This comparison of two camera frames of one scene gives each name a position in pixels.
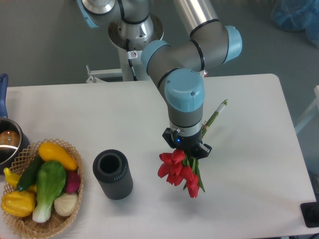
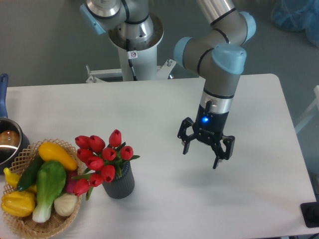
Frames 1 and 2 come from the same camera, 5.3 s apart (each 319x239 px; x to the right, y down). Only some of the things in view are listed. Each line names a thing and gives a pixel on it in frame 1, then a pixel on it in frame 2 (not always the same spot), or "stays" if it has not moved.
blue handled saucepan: (14, 136) stays
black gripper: (192, 146) -> (209, 125)
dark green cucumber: (29, 176) stays
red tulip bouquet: (177, 167) -> (102, 162)
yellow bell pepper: (19, 203) stays
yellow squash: (49, 151) stays
